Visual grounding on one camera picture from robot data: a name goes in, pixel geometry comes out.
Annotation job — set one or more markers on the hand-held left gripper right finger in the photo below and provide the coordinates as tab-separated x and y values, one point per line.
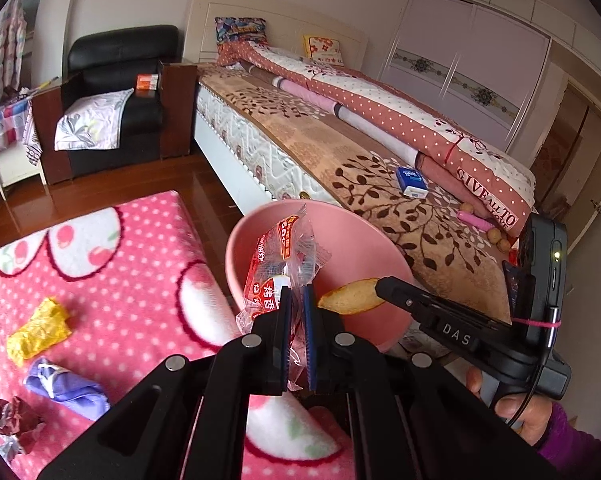
310	340

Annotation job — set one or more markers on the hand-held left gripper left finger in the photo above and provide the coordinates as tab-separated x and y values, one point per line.
284	340

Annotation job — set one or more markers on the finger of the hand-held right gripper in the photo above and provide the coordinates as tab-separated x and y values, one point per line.
400	302
455	305

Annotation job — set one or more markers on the yellow fruit peel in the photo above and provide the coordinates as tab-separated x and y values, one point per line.
348	300

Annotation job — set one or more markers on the pink plastic bucket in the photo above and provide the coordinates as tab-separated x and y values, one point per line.
360	250

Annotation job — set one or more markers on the red clear snack wrapper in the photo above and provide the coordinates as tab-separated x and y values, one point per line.
275	270

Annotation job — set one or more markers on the purple wrapper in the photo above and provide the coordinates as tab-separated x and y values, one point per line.
65	387

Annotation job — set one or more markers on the yellow wrapper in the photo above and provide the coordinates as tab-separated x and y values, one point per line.
38	332

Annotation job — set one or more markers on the dark red wrapper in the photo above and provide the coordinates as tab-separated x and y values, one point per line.
13	417

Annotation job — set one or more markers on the person's right forearm purple sleeve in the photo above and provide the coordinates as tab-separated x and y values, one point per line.
570	440

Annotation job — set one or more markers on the person's right hand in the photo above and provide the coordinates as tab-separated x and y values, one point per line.
525	415

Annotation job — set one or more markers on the walnut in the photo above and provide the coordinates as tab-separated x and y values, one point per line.
504	245
466	207
494	235

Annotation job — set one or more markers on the pink tube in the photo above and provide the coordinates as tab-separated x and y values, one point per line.
473	220

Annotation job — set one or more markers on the blue tissue pack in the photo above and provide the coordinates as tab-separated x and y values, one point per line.
411	182

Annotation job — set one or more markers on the brown door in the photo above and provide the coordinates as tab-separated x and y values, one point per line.
570	150

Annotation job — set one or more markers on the pink dotted cherry blanket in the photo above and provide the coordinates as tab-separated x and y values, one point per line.
130	285

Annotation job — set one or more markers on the bed with brown cover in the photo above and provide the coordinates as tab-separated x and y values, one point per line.
330	150

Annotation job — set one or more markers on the red dotted quilt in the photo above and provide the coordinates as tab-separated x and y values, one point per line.
380	110

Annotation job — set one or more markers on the white wardrobe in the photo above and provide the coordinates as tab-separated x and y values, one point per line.
465	40

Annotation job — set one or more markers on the yellow flowered pillow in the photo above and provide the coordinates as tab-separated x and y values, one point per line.
324	49

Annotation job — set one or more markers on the floral cloth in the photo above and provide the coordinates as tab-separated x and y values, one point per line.
93	120

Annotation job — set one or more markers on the orange box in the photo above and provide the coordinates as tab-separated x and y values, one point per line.
147	82

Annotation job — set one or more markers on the colourful cartoon pillow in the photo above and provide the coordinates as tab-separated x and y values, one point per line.
240	32

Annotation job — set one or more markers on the cream headboard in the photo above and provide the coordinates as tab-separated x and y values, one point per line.
280	15

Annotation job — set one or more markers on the white table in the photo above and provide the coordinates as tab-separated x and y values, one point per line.
10	170

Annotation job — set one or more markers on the black armchair with floral cloth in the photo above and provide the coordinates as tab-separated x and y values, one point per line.
115	50

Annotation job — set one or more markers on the pastel puffy jacket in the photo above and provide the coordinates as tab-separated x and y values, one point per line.
3	45

